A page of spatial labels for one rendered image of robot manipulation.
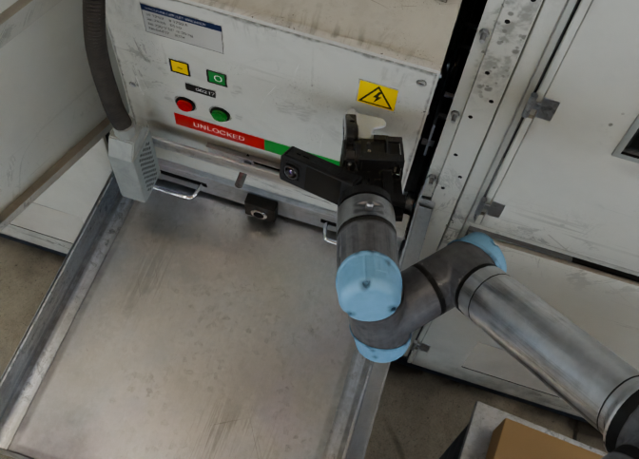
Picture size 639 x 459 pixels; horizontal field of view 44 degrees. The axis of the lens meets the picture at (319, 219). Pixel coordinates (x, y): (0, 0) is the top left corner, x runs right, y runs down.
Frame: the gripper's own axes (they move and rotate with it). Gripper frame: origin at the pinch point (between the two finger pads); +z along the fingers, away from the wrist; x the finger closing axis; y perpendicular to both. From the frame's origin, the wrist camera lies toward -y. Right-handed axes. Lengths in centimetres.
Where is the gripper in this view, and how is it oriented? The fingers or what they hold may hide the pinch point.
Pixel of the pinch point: (346, 115)
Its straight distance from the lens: 117.5
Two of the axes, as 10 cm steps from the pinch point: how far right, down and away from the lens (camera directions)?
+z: 0.1, -7.0, 7.1
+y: 10.0, 0.6, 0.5
